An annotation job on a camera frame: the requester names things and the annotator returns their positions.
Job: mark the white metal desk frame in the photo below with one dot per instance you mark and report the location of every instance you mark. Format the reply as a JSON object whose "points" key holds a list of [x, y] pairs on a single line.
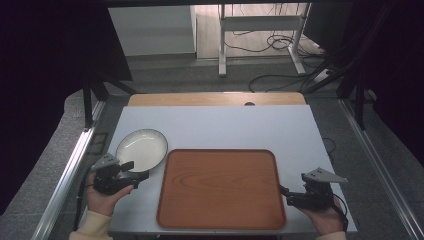
{"points": [[260, 23]]}

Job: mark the black metal stand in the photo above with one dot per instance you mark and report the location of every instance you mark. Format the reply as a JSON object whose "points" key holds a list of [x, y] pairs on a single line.
{"points": [[359, 100], [87, 103]]}

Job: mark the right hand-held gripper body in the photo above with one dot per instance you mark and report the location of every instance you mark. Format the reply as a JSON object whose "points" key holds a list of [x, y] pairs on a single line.
{"points": [[316, 193]]}

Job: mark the white power strip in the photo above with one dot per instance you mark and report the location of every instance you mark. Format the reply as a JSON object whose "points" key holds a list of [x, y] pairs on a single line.
{"points": [[322, 75]]}

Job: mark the brown wooden tray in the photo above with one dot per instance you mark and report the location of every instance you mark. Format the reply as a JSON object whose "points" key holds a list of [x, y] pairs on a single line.
{"points": [[220, 190]]}

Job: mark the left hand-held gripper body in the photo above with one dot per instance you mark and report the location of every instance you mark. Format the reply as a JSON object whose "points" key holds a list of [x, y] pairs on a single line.
{"points": [[107, 178]]}

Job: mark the person's right hand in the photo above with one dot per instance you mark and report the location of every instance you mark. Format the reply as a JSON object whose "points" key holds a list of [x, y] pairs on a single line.
{"points": [[325, 220]]}

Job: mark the white plate with dark rim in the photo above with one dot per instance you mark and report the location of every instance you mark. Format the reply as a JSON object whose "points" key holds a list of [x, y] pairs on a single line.
{"points": [[142, 150]]}

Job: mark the person's left hand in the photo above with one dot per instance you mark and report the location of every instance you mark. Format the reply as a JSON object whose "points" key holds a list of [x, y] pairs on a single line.
{"points": [[103, 201]]}

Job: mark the aluminium rail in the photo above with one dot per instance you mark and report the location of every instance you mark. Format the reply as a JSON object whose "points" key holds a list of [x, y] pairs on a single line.
{"points": [[383, 173], [66, 176]]}

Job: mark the white cabinet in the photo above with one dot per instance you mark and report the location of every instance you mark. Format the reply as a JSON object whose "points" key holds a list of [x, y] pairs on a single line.
{"points": [[153, 30]]}

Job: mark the light wooden desk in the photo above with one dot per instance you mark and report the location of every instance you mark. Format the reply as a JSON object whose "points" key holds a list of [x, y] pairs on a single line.
{"points": [[216, 99]]}

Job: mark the dark curtain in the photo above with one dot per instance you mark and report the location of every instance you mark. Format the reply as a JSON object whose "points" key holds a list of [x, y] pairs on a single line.
{"points": [[396, 66], [50, 66]]}

